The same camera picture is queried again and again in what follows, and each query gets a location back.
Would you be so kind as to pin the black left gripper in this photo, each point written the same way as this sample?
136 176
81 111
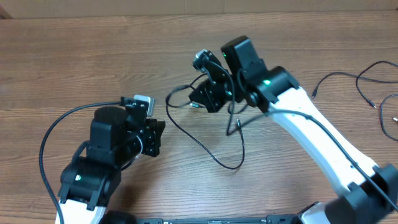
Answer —
153 135

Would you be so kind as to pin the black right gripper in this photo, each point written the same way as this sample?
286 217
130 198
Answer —
211 98

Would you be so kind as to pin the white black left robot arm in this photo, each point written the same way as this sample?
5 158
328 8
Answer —
117 137

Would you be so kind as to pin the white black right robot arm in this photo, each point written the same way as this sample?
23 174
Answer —
365 192

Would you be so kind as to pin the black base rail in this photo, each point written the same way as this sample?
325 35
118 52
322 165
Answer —
114 217

